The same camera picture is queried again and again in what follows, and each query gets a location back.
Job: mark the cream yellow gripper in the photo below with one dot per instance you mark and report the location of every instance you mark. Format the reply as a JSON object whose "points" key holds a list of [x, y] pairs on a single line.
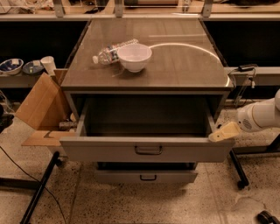
{"points": [[246, 119]]}

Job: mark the grey top drawer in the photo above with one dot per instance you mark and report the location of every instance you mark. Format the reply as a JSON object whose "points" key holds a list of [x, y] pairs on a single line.
{"points": [[145, 129]]}

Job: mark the grey drawer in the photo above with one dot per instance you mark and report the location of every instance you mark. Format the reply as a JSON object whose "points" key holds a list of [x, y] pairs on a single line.
{"points": [[145, 129], [147, 177]]}

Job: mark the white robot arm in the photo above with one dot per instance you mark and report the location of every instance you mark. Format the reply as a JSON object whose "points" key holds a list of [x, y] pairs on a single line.
{"points": [[251, 118]]}

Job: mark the grey drawer cabinet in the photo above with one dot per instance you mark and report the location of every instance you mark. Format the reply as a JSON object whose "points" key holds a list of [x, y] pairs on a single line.
{"points": [[183, 62]]}

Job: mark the grey bottom drawer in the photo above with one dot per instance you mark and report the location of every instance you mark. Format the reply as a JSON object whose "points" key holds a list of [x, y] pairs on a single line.
{"points": [[147, 177]]}

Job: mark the grey shelf right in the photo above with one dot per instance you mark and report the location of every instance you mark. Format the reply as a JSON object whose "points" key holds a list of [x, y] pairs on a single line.
{"points": [[262, 76]]}

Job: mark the grey shelf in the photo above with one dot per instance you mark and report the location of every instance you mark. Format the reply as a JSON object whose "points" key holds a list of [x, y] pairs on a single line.
{"points": [[17, 81], [262, 76]]}

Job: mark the black power adapter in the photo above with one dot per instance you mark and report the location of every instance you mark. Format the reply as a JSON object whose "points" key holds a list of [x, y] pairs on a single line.
{"points": [[248, 67]]}

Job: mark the black caster wheel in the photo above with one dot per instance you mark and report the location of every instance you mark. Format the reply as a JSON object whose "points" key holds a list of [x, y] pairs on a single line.
{"points": [[265, 217]]}

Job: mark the white bowl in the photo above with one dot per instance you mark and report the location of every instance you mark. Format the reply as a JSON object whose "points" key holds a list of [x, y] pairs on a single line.
{"points": [[134, 57]]}

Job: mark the clear plastic water bottle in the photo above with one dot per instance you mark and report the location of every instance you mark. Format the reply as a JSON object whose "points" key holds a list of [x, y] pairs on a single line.
{"points": [[108, 55]]}

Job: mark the brown cardboard box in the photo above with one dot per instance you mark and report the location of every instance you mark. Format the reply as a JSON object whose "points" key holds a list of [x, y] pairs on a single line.
{"points": [[43, 109]]}

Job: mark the white paper cup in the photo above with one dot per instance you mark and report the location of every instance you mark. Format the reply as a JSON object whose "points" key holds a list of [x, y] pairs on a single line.
{"points": [[49, 64]]}

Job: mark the blue patterned bowl right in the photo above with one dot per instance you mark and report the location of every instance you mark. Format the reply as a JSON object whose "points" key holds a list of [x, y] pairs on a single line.
{"points": [[33, 68]]}

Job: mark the blue patterned bowl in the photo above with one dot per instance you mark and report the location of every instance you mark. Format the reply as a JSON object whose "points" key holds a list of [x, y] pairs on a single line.
{"points": [[11, 66], [33, 68]]}

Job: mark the grey shelf left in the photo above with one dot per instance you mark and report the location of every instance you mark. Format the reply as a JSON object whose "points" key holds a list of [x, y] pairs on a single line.
{"points": [[17, 81]]}

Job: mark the black object left edge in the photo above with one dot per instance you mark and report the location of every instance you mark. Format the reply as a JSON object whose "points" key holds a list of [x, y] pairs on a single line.
{"points": [[6, 120]]}

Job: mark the blue patterned bowl left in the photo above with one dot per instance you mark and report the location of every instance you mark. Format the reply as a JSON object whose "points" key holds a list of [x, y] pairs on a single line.
{"points": [[11, 66]]}

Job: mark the black frame leg right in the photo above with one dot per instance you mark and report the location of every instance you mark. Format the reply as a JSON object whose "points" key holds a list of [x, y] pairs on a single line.
{"points": [[243, 182]]}

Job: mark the black frame leg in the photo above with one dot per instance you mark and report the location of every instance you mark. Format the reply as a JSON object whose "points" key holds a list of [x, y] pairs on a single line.
{"points": [[39, 189], [243, 182]]}

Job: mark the black top drawer handle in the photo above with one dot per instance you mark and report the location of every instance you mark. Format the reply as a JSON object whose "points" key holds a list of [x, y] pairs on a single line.
{"points": [[148, 150]]}

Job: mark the black frame leg left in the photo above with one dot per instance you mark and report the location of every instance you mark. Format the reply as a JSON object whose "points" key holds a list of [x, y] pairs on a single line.
{"points": [[39, 189]]}

